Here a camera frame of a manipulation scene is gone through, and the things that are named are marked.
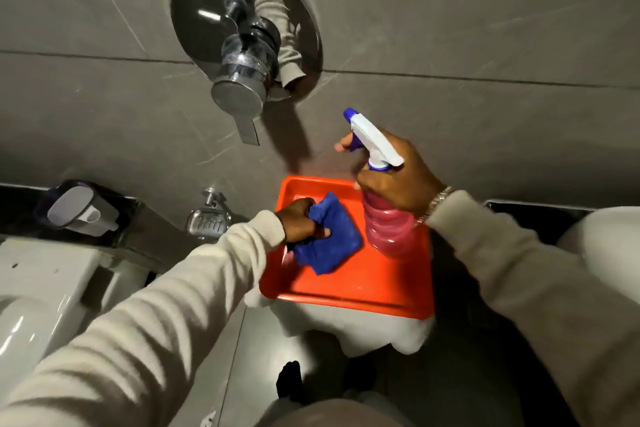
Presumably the person's right hand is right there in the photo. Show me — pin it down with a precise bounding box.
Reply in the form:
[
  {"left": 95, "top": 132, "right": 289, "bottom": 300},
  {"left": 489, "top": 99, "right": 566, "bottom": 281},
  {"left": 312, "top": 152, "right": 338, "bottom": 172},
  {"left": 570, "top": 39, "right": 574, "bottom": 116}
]
[{"left": 334, "top": 130, "right": 446, "bottom": 217}]

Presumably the person's left hand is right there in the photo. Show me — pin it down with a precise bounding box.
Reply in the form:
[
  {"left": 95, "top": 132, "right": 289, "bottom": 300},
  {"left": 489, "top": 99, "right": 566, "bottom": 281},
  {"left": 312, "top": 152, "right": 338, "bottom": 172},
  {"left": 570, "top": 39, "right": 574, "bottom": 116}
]
[{"left": 275, "top": 197, "right": 331, "bottom": 244}]

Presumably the blue microfibre cloth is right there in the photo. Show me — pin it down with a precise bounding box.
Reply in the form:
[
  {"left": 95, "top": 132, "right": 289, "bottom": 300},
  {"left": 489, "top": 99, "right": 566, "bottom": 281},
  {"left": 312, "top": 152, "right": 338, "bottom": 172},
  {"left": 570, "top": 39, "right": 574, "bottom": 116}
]
[{"left": 292, "top": 192, "right": 363, "bottom": 276}]

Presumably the pink spray bottle white trigger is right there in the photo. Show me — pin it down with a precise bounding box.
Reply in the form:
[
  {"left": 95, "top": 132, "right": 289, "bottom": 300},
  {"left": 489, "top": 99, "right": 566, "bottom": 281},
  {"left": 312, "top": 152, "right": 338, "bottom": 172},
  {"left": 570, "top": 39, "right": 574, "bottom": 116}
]
[{"left": 343, "top": 107, "right": 420, "bottom": 258}]

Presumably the person's left forearm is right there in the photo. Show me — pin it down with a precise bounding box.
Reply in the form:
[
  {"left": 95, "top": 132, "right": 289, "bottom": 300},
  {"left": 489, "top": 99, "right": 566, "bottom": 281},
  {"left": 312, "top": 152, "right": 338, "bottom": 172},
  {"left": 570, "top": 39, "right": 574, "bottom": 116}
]
[{"left": 0, "top": 210, "right": 286, "bottom": 427}]

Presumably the person's right forearm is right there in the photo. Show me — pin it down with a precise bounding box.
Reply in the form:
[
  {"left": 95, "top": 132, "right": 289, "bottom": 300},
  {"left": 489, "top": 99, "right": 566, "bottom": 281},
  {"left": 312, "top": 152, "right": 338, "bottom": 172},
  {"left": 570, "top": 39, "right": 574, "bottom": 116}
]
[{"left": 426, "top": 190, "right": 640, "bottom": 427}]

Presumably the orange plastic tray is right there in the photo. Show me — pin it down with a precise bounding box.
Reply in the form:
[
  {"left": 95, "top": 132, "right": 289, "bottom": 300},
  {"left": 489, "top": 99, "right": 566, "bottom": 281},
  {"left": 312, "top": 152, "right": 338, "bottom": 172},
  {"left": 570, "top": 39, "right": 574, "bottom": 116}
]
[{"left": 259, "top": 175, "right": 435, "bottom": 320}]

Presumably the white plastic stool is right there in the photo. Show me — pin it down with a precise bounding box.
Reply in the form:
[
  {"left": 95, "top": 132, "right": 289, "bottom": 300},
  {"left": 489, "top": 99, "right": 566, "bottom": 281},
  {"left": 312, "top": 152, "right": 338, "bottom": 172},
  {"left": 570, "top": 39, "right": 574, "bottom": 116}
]
[{"left": 243, "top": 287, "right": 435, "bottom": 358}]

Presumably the person's black sock foot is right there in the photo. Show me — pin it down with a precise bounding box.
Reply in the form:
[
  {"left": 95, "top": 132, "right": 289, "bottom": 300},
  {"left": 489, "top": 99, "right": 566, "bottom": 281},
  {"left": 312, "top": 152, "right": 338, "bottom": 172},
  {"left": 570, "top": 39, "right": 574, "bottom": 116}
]
[{"left": 275, "top": 361, "right": 305, "bottom": 403}]

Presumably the person's beige trouser leg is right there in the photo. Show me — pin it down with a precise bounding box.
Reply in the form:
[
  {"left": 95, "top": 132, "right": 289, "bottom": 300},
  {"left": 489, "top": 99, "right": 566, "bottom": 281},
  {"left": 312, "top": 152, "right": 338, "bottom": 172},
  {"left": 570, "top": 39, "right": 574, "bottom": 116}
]
[{"left": 255, "top": 390, "right": 416, "bottom": 427}]

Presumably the chrome shower mixer valve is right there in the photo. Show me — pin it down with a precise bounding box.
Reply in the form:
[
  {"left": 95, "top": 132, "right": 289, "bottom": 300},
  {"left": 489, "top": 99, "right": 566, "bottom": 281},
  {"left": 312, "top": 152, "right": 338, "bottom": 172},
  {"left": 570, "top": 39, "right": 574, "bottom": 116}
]
[{"left": 170, "top": 0, "right": 323, "bottom": 147}]

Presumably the white toilet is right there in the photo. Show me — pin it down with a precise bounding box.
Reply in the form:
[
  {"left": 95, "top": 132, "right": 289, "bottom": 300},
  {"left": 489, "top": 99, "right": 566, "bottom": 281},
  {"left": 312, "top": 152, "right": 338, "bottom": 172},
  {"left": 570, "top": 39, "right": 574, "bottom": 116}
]
[{"left": 0, "top": 236, "right": 151, "bottom": 405}]

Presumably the chrome wire soap dish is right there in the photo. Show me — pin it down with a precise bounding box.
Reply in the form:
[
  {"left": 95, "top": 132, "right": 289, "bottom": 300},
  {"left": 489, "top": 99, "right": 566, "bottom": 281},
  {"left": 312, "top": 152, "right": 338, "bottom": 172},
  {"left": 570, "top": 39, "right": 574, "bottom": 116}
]
[{"left": 185, "top": 187, "right": 233, "bottom": 241}]

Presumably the silver chain bracelet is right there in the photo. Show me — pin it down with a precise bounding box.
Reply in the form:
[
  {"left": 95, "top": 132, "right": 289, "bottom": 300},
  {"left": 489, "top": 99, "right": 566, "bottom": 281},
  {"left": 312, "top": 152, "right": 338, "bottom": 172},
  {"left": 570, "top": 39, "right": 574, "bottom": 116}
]
[{"left": 415, "top": 185, "right": 454, "bottom": 225}]

